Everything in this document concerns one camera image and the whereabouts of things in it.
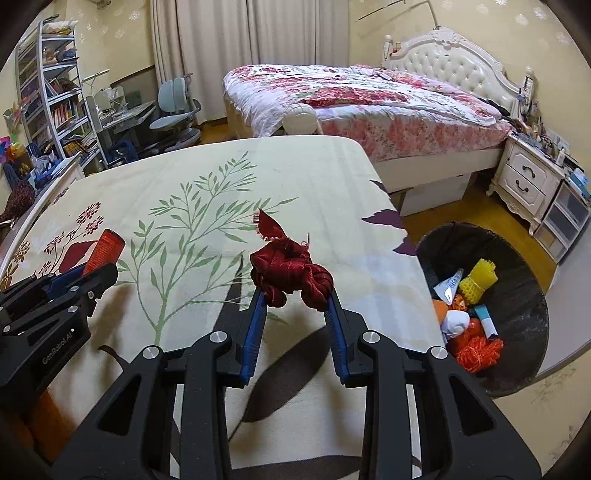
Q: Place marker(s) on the orange foil wrapper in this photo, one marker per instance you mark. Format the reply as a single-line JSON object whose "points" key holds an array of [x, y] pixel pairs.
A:
{"points": [[459, 303]]}

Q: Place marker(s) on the white tufted headboard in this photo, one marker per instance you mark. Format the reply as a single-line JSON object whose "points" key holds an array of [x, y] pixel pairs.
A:
{"points": [[445, 55]]}

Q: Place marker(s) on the white round bedpost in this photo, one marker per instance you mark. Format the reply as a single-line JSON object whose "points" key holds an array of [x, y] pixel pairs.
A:
{"points": [[301, 119]]}

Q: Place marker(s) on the plastic drawer unit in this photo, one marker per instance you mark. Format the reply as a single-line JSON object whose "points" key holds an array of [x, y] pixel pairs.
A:
{"points": [[564, 220]]}

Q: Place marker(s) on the study desk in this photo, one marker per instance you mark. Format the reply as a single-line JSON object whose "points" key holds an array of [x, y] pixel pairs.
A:
{"points": [[106, 123]]}

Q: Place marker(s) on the silver milk powder sachet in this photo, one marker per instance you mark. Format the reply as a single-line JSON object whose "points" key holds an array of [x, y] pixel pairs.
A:
{"points": [[447, 289]]}

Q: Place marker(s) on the beige curtains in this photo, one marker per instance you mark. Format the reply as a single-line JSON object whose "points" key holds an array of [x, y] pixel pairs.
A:
{"points": [[207, 39]]}

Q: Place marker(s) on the orange-red foam net small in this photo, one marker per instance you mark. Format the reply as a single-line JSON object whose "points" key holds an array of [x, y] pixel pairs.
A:
{"points": [[474, 330]]}

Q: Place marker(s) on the metal canopy rod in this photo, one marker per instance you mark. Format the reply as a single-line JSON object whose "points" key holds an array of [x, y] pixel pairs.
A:
{"points": [[388, 6]]}

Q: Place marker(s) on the white bookshelf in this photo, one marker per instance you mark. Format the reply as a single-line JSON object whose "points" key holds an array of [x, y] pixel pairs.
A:
{"points": [[54, 112]]}

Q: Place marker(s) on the bed with floral quilt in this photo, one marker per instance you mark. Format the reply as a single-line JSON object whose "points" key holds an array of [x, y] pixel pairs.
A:
{"points": [[415, 130]]}

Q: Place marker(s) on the blue-grey desk chair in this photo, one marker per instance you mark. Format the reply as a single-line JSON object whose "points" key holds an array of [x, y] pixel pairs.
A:
{"points": [[179, 113]]}

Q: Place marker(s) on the floral cream tablecloth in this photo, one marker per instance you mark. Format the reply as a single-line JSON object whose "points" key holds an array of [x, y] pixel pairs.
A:
{"points": [[186, 218]]}

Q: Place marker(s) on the white tissue ball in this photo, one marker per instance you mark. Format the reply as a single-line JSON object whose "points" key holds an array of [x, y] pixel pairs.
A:
{"points": [[455, 323]]}

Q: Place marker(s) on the dark red ribbon bundle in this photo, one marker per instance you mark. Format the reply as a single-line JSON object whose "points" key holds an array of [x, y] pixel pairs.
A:
{"points": [[283, 267]]}

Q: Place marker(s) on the teal white sachet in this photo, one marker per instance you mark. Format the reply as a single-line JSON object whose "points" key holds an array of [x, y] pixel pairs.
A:
{"points": [[486, 321]]}

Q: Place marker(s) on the red small bottle black cap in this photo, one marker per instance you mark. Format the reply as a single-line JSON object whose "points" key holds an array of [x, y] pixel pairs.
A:
{"points": [[107, 251]]}

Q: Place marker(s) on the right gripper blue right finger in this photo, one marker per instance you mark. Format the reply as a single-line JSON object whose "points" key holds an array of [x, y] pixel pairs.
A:
{"points": [[335, 319]]}

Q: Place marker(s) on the yellow foam net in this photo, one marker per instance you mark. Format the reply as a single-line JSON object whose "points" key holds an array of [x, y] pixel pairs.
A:
{"points": [[479, 280]]}

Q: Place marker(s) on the black trash bin with liner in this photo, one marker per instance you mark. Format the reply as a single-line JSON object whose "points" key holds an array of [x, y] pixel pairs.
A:
{"points": [[516, 301]]}

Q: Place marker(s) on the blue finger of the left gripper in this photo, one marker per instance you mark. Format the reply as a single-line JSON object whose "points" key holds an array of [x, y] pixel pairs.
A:
{"points": [[61, 284]]}

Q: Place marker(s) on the white two-drawer nightstand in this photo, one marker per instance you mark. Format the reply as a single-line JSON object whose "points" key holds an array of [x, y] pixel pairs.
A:
{"points": [[526, 180]]}

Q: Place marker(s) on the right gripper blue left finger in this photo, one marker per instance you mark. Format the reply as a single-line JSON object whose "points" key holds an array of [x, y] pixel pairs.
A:
{"points": [[251, 335]]}

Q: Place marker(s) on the red foam net large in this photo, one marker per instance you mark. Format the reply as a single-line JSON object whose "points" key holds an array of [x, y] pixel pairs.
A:
{"points": [[480, 354]]}

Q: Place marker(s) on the orange paper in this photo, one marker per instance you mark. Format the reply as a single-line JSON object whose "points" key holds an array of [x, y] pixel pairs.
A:
{"points": [[441, 309]]}

